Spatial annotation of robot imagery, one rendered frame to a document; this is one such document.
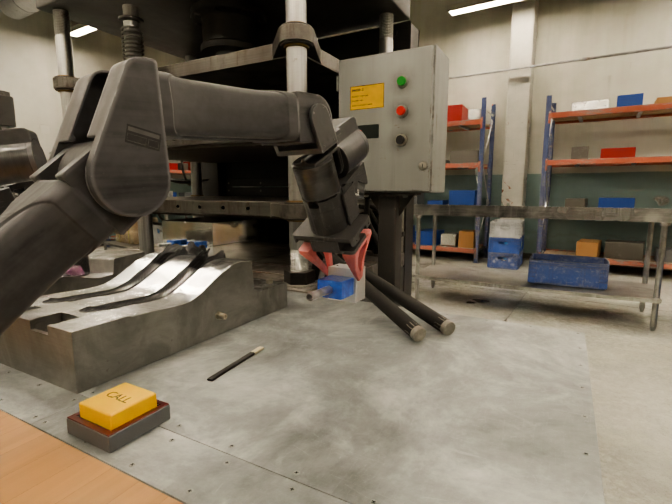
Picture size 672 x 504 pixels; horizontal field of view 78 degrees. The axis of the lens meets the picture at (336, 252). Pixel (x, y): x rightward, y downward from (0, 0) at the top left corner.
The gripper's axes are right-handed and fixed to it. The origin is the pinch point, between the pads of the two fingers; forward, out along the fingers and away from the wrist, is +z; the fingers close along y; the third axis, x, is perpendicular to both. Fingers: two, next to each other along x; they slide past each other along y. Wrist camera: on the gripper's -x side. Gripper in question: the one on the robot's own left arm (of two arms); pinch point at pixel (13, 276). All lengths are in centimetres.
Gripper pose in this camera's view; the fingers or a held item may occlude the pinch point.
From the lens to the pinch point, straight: 83.5
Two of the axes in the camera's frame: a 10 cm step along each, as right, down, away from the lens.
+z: 0.4, 8.7, 5.0
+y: -8.6, -2.2, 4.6
